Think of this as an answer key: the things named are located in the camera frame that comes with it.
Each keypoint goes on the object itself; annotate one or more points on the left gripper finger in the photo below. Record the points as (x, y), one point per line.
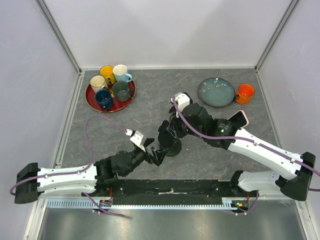
(157, 155)
(148, 141)

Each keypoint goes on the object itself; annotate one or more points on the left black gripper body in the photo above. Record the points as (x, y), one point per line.
(139, 156)

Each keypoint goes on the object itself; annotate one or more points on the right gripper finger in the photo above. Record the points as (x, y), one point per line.
(172, 113)
(163, 135)

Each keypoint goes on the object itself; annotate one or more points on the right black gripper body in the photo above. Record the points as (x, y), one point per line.
(181, 128)

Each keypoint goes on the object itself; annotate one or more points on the black round base phone stand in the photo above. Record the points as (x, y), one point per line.
(175, 148)

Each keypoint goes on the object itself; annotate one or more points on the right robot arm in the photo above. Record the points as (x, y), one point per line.
(290, 173)

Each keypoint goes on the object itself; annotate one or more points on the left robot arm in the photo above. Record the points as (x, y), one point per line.
(33, 182)

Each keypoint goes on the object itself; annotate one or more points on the pink cased phone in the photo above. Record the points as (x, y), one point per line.
(238, 120)

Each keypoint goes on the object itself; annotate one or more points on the red round tray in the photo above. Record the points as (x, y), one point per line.
(117, 105)

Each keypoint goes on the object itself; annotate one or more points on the blue ceramic plate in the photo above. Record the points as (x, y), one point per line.
(216, 92)

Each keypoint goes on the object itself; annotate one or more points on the grey green mug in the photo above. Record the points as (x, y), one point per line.
(122, 91)

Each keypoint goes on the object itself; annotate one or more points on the dark blue mug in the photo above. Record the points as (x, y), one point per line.
(104, 99)

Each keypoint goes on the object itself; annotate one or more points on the light blue mug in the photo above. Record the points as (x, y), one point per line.
(121, 74)

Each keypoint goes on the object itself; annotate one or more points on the orange mug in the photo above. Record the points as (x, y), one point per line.
(244, 93)

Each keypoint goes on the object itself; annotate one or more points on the yellow mug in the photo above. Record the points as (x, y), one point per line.
(108, 74)

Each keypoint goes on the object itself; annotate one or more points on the cream white mug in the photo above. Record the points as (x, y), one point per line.
(98, 83)

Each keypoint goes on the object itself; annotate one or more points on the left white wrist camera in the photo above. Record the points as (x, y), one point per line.
(137, 138)

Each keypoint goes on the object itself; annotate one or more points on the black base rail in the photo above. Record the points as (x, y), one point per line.
(170, 192)

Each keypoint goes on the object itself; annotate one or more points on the white cable duct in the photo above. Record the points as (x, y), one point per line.
(73, 203)

